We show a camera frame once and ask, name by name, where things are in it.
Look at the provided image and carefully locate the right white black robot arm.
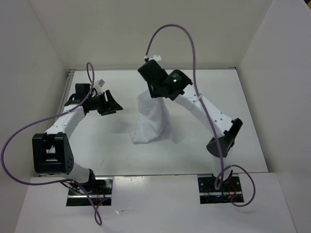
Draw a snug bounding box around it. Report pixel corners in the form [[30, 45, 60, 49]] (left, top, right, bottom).
[[138, 59, 243, 191]]

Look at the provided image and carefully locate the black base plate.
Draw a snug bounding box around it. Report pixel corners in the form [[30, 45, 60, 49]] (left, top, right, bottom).
[[65, 176, 113, 207], [197, 175, 244, 204]]

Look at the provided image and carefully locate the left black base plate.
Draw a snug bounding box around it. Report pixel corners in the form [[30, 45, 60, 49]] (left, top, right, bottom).
[[65, 176, 113, 207]]

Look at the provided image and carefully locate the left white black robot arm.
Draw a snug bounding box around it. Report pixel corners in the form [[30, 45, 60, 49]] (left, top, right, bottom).
[[32, 80, 123, 194]]

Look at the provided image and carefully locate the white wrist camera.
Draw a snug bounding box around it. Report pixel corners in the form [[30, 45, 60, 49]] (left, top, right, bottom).
[[144, 53, 163, 67], [93, 79, 105, 95]]

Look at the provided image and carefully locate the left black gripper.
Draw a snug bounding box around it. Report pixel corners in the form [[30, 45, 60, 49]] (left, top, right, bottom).
[[86, 90, 123, 116]]

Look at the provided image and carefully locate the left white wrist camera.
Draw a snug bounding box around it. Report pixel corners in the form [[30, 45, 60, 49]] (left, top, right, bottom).
[[93, 79, 105, 95]]

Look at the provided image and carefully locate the white skirt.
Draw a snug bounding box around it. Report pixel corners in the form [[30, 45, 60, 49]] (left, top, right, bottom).
[[130, 90, 180, 144]]

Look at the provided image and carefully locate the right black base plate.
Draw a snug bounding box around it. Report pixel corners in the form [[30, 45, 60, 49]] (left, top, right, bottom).
[[197, 175, 244, 204]]

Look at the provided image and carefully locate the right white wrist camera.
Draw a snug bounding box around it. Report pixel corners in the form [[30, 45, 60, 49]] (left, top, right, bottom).
[[144, 53, 163, 67]]

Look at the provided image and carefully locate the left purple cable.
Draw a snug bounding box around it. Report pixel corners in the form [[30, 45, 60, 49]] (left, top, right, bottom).
[[0, 62, 109, 226]]

